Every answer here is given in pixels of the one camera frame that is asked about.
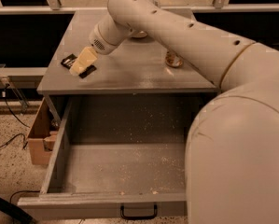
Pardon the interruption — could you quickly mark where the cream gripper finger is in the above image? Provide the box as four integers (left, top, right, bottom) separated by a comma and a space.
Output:
69, 47, 98, 76

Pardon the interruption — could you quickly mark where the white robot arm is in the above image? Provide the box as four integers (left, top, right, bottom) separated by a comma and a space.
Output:
90, 0, 279, 224

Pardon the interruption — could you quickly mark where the gold soda can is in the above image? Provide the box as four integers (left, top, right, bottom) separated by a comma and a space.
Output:
165, 50, 184, 68

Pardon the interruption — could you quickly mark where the black rxbar chocolate bar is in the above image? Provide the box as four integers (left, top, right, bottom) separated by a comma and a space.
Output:
61, 54, 96, 78

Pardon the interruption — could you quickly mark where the black drawer handle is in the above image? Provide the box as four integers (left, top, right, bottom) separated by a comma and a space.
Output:
120, 204, 158, 220

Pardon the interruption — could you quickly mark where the cardboard box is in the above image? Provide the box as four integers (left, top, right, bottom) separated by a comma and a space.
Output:
27, 99, 58, 165

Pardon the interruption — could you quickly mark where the black hose bottom left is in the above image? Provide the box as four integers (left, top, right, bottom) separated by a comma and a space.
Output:
0, 192, 37, 224

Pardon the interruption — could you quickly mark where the grey cabinet table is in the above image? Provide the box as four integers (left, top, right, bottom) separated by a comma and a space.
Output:
36, 8, 221, 129

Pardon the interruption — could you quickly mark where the open grey top drawer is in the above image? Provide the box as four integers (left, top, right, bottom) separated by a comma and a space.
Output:
18, 97, 199, 219

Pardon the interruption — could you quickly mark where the black cable left floor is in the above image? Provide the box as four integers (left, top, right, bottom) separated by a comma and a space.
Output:
0, 84, 31, 150

